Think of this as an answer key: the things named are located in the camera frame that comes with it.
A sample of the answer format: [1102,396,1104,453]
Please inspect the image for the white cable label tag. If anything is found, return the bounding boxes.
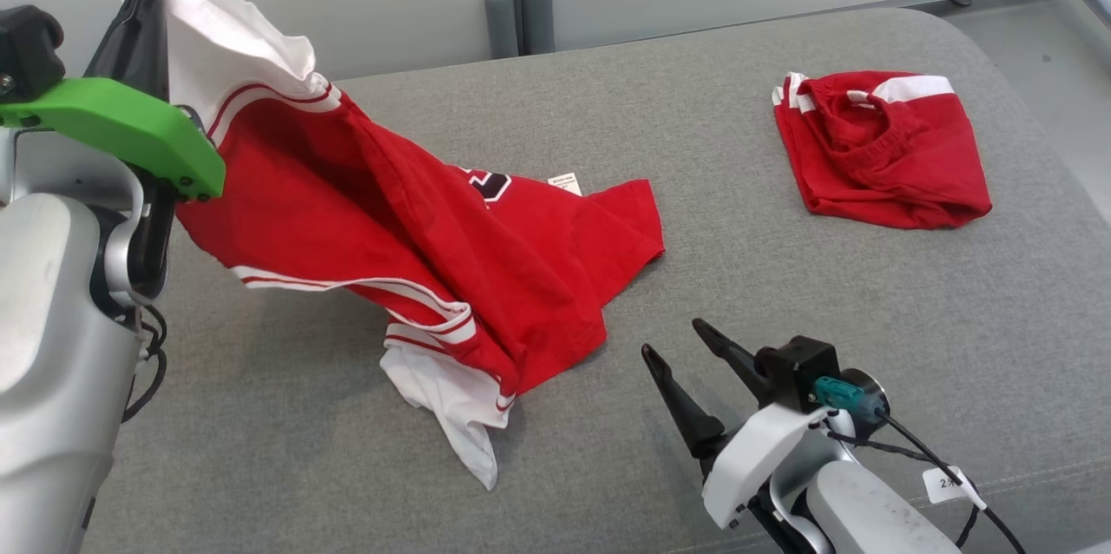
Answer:
[922,465,988,510]

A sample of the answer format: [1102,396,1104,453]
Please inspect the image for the grey fabric sofa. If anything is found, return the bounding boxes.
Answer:
[78,7,1111,554]

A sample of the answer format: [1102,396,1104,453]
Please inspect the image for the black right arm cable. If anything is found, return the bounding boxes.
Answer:
[813,376,1029,554]

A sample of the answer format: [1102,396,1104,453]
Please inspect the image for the red shorts with white stripes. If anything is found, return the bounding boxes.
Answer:
[771,70,993,231]

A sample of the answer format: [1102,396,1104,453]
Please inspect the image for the red and white basketball jersey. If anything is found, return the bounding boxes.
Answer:
[122,0,667,492]

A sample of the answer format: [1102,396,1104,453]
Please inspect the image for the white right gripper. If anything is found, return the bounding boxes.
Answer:
[641,318,834,531]

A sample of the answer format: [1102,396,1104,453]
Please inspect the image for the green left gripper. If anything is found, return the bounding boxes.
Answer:
[0,0,227,201]

